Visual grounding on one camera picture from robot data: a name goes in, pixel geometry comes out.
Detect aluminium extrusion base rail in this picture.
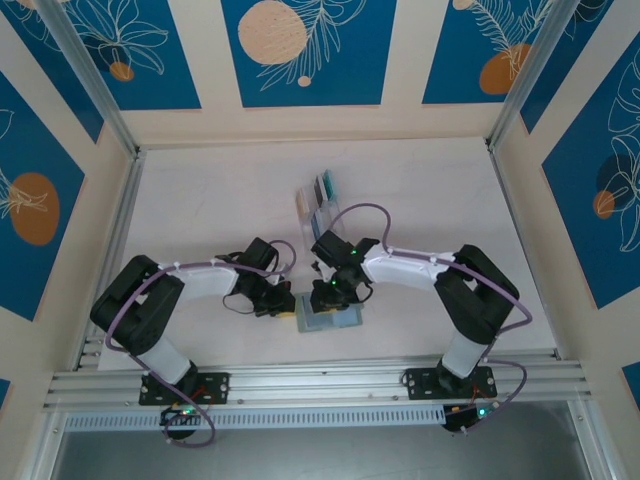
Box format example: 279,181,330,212
42,352,596,414

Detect aluminium corner post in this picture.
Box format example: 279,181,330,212
485,0,615,151
33,0,141,159

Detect clear acrylic card rack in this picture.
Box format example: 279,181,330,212
293,168,347,251

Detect white slotted cable duct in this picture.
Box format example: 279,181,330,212
63,405,446,432

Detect aluminium side rail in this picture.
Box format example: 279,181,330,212
485,142,564,362
72,147,149,372

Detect green card holder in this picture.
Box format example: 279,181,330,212
295,293,365,335

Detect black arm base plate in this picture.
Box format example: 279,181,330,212
138,371,232,406
402,367,499,401

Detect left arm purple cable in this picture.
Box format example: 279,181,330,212
106,239,297,447

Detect small circuit board green LED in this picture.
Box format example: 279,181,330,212
159,405,204,426
444,403,501,431

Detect blue floral wall panel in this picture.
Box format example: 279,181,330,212
542,44,640,310
47,0,202,112
221,0,399,108
422,0,557,106
0,69,87,322

